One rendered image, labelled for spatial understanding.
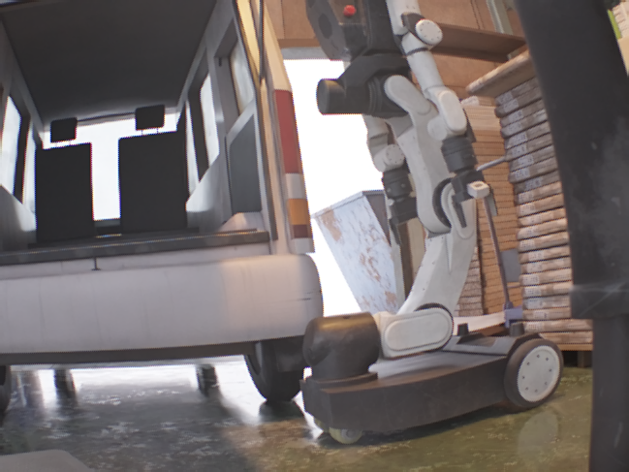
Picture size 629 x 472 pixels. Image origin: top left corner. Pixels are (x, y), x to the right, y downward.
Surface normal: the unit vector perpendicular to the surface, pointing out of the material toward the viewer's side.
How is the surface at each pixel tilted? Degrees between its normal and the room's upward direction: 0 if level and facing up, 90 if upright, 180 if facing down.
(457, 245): 115
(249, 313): 93
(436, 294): 90
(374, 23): 101
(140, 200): 93
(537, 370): 90
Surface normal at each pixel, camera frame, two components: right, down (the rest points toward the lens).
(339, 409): -0.07, -0.08
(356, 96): 0.30, 0.28
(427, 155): 0.28, -0.11
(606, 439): -0.79, 0.04
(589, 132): -0.62, 0.01
